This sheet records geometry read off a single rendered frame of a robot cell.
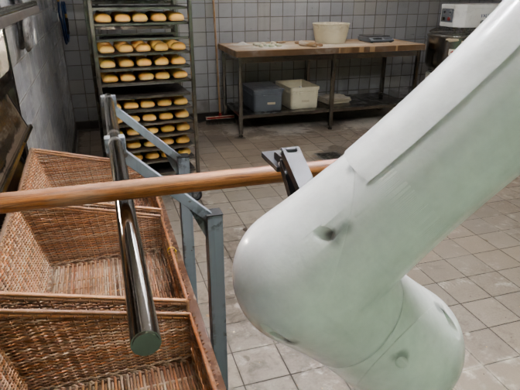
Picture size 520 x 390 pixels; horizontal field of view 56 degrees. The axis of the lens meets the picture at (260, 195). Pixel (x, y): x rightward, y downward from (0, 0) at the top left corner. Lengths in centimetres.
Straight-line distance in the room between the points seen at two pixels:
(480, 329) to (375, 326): 224
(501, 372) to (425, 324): 199
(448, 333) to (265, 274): 17
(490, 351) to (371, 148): 219
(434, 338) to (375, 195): 15
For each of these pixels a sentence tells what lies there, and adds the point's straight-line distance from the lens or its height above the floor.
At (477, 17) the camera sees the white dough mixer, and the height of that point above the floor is 118.
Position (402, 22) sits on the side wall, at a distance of 684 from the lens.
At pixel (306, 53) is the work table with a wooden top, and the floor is 85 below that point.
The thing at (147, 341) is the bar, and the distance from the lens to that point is 51.
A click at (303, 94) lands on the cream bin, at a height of 40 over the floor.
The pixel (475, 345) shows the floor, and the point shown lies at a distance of 249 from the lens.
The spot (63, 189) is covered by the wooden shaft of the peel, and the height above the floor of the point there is 121.
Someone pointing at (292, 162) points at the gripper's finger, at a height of 128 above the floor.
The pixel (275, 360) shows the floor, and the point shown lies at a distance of 222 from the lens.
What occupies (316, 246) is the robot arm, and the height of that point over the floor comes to 132.
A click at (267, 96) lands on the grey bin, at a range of 541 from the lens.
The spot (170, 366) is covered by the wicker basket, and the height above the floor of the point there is 59.
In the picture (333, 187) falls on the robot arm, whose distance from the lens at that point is 33.
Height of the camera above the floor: 148
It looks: 23 degrees down
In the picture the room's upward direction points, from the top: straight up
